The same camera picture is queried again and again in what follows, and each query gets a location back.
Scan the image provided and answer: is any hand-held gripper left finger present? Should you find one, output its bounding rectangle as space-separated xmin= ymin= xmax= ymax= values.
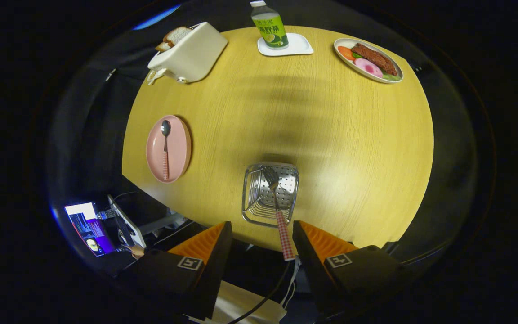
xmin=122 ymin=220 xmax=233 ymax=321

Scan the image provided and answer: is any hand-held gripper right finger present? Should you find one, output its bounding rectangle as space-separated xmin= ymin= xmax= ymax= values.
xmin=292 ymin=220 xmax=410 ymax=318

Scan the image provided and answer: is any fork with red checked handle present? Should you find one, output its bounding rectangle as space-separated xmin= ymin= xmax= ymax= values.
xmin=263 ymin=166 xmax=296 ymax=261

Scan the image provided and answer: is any spoon with red checked handle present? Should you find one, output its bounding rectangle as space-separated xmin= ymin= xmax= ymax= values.
xmin=161 ymin=120 xmax=171 ymax=180

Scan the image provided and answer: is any metal cutlery basket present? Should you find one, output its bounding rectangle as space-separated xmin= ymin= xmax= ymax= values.
xmin=241 ymin=162 xmax=299 ymax=228

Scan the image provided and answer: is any silver laptop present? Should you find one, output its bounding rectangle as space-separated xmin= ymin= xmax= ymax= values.
xmin=107 ymin=194 xmax=147 ymax=251

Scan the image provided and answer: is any pink plate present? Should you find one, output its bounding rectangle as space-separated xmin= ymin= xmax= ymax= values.
xmin=146 ymin=115 xmax=192 ymax=184

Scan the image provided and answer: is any lit computer monitor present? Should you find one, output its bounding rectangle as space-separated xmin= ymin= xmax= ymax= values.
xmin=64 ymin=202 xmax=116 ymax=257

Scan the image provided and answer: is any white divided condiment tray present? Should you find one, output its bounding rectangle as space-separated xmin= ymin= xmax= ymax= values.
xmin=147 ymin=67 xmax=168 ymax=86

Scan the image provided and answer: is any pink radish slice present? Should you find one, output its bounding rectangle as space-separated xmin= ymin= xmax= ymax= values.
xmin=354 ymin=58 xmax=384 ymax=79

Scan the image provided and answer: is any orange carrot slice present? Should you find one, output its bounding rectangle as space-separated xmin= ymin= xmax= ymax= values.
xmin=337 ymin=45 xmax=357 ymax=62

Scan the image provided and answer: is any brown steak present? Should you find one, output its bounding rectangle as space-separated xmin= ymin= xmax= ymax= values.
xmin=351 ymin=43 xmax=398 ymax=76

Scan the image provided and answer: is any white toaster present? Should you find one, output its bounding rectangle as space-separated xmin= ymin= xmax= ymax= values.
xmin=147 ymin=21 xmax=228 ymax=84

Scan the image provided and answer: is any white square coaster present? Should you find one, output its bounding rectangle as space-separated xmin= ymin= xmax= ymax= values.
xmin=257 ymin=32 xmax=314 ymax=57

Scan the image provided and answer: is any white food plate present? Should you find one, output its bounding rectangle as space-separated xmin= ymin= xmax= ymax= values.
xmin=334 ymin=38 xmax=404 ymax=84

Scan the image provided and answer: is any large bread slice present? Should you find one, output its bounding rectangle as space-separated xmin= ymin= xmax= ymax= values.
xmin=162 ymin=26 xmax=193 ymax=46

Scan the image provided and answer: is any green label drink bottle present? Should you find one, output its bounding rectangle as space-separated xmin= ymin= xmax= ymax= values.
xmin=250 ymin=0 xmax=289 ymax=50

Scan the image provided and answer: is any white cable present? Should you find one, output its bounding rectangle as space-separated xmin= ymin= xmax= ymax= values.
xmin=279 ymin=256 xmax=302 ymax=309

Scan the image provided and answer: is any black cable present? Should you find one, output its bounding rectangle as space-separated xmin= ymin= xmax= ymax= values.
xmin=228 ymin=259 xmax=293 ymax=324

